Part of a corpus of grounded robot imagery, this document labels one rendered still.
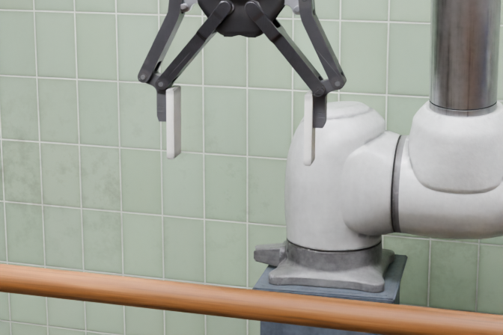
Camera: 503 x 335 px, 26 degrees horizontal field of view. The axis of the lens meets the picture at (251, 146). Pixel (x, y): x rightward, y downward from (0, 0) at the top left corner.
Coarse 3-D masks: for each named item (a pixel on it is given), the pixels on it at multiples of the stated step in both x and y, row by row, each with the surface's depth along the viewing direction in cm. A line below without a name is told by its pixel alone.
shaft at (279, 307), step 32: (0, 288) 116; (32, 288) 114; (64, 288) 113; (96, 288) 112; (128, 288) 111; (160, 288) 110; (192, 288) 110; (224, 288) 109; (256, 320) 108; (288, 320) 106; (320, 320) 105; (352, 320) 104; (384, 320) 103; (416, 320) 102; (448, 320) 102; (480, 320) 101
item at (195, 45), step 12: (216, 12) 103; (228, 12) 103; (204, 24) 104; (216, 24) 103; (204, 36) 104; (192, 48) 105; (180, 60) 105; (192, 60) 108; (168, 72) 106; (180, 72) 107; (156, 84) 106; (168, 84) 106
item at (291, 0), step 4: (284, 0) 103; (288, 0) 103; (292, 0) 103; (296, 0) 103; (312, 0) 103; (284, 4) 103; (288, 4) 103; (292, 4) 103; (296, 4) 103; (312, 4) 103; (292, 8) 103; (296, 8) 102; (296, 12) 102
